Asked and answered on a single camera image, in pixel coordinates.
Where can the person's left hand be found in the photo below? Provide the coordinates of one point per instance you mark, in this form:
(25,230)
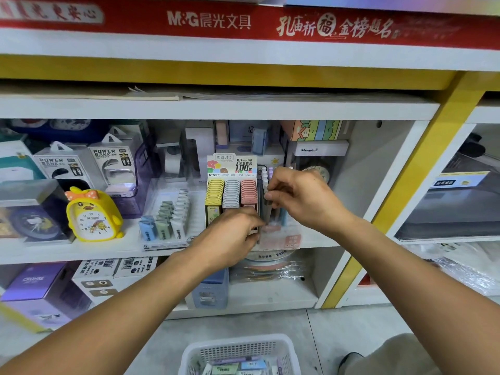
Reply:
(224,240)

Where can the person's right hand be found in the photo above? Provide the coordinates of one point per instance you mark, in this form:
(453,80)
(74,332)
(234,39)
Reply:
(308,201)

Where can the person's right thumb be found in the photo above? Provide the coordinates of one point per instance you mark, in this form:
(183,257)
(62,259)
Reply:
(275,201)

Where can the person's left thumb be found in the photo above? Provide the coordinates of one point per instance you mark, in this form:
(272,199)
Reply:
(250,219)

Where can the dark mechanical pencil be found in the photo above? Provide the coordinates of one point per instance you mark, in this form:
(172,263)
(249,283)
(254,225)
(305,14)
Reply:
(267,214)

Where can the person's right forearm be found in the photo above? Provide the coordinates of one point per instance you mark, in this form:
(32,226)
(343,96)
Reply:
(422,292)

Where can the person's left forearm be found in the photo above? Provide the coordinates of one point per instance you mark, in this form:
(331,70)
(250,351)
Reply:
(117,316)

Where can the row of pastel mechanical pencils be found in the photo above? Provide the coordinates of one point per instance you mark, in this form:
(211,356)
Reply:
(278,219)

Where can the row of pink lead cases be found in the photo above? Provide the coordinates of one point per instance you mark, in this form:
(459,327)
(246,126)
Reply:
(248,191)

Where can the row of grey lead cases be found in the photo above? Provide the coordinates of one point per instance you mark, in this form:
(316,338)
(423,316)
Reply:
(231,193)

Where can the row of yellow lead cases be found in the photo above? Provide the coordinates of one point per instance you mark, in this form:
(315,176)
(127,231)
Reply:
(214,193)

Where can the white flower print box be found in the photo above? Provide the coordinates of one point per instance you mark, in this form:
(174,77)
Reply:
(273,156)

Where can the plastic wrapped round items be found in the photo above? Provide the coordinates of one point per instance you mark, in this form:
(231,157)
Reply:
(269,265)

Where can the clear eraser display tray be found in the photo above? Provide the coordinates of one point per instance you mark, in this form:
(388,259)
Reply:
(195,230)

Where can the pencil lead display box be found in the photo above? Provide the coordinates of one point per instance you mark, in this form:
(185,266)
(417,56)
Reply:
(230,165)

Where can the light blue small box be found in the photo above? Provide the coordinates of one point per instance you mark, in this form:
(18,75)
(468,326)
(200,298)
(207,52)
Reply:
(259,141)

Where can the white boxed alarm clock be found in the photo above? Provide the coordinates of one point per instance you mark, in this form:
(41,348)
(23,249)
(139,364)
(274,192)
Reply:
(320,150)

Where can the row of pastel erasers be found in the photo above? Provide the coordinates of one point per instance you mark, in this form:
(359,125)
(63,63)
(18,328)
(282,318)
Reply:
(172,218)

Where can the grey digital clock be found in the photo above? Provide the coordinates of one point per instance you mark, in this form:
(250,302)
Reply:
(244,128)

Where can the colourful cartoon box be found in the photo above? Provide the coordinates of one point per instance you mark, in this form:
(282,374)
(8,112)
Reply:
(312,130)

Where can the blue plastic container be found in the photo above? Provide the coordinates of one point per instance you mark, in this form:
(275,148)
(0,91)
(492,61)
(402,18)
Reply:
(211,290)

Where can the pink slim item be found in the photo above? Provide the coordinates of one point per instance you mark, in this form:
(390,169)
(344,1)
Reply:
(222,134)

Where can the tall white box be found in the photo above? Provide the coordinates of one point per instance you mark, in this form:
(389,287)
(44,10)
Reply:
(199,146)

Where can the white tape roll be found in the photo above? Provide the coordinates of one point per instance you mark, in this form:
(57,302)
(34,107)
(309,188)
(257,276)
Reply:
(172,160)

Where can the purple translucent storage box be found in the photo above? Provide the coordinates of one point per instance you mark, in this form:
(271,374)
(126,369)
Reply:
(144,171)

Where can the white barcode box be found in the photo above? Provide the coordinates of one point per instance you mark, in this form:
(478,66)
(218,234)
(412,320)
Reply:
(134,266)
(95,281)

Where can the white plastic basket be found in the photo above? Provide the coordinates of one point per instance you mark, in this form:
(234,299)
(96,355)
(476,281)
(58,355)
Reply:
(234,347)

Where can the white power bank box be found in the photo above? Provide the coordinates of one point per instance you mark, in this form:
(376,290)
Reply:
(115,163)
(62,163)

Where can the white shelf unit yellow trim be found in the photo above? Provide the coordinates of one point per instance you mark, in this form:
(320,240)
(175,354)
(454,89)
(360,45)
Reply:
(390,109)

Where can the pile of pastel stationery packets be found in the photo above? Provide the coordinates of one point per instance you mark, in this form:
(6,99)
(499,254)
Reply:
(240,367)

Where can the yellow chick alarm clock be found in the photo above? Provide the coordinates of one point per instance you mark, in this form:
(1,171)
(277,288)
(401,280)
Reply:
(92,218)

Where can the person's black shoe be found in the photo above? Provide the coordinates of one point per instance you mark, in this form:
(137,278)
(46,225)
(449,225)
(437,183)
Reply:
(347,365)

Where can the yellow shelf label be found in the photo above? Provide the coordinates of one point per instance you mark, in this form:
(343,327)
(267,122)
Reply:
(461,179)

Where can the clear plastic bags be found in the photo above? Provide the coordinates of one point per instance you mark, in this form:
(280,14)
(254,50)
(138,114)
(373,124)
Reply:
(461,265)

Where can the person's grey trouser leg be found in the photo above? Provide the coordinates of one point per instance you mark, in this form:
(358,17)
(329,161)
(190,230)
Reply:
(394,359)

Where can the dark blue packaged clocks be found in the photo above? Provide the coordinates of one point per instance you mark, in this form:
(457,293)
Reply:
(58,128)

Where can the clear boxed blue clock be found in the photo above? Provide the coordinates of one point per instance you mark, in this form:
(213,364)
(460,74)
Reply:
(31,218)

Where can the purple cardboard box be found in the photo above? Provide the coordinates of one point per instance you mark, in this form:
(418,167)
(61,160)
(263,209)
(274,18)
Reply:
(35,292)

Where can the red banner strip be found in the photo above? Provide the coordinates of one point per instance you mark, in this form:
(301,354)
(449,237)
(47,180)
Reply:
(129,19)

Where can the teal and white box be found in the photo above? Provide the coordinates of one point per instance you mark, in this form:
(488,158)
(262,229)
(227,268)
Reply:
(17,167)

